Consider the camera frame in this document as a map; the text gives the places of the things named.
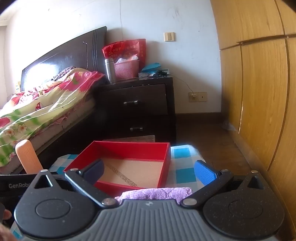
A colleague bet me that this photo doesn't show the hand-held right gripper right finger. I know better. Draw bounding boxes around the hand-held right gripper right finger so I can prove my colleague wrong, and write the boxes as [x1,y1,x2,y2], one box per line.
[180,160,265,208]

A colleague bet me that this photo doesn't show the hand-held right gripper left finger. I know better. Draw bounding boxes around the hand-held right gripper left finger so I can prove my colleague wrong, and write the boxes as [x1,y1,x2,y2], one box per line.
[31,159,120,208]

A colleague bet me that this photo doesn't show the red cardboard box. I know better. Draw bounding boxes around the red cardboard box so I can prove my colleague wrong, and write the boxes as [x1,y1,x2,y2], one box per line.
[63,141,171,189]

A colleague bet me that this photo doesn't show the purple knitted towel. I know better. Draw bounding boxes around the purple knitted towel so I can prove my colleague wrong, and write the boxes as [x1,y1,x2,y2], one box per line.
[115,186,193,202]

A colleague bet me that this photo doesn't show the person's left hand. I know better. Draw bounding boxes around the person's left hand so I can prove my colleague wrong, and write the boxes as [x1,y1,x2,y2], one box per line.
[0,204,15,241]

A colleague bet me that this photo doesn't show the blue white checkered cloth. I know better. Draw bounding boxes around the blue white checkered cloth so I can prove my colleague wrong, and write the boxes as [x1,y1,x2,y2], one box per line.
[50,145,207,200]

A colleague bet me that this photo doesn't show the orange plastic cylinder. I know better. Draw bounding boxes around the orange plastic cylinder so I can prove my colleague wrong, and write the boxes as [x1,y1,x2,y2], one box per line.
[15,140,43,174]

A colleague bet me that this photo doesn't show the brown cardboard board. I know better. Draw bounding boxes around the brown cardboard board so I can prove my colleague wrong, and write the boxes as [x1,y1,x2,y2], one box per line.
[103,135,156,143]

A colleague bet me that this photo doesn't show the dark wooden nightstand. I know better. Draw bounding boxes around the dark wooden nightstand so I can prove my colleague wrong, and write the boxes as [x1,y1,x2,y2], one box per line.
[96,76,176,144]

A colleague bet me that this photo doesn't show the dark nightstand drawer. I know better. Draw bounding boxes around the dark nightstand drawer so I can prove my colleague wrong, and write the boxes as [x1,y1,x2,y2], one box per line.
[99,84,168,117]
[102,114,172,140]

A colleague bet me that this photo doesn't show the floral quilt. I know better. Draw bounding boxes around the floral quilt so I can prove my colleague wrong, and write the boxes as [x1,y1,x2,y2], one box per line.
[0,66,107,167]

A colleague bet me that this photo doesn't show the steel thermos bottle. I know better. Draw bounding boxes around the steel thermos bottle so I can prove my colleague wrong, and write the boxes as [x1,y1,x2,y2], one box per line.
[105,58,117,84]

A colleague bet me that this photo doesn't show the pink plastic basket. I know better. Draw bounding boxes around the pink plastic basket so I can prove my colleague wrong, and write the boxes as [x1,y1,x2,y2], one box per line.
[114,60,140,81]

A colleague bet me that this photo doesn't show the light wooden wardrobe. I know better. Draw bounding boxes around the light wooden wardrobe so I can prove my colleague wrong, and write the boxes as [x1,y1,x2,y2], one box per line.
[210,0,296,210]

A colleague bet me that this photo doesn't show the blue paper sheet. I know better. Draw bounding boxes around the blue paper sheet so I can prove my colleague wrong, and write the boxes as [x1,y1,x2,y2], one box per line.
[142,62,163,72]

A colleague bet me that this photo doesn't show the red plastic bag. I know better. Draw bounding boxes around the red plastic bag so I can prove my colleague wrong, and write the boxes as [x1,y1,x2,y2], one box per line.
[102,39,147,70]

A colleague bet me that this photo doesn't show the beige wall socket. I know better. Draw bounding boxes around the beige wall socket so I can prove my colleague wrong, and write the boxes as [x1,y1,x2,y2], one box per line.
[188,92,208,103]

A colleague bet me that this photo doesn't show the thin white cable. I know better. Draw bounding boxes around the thin white cable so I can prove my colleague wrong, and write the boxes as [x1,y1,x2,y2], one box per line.
[172,75,195,97]

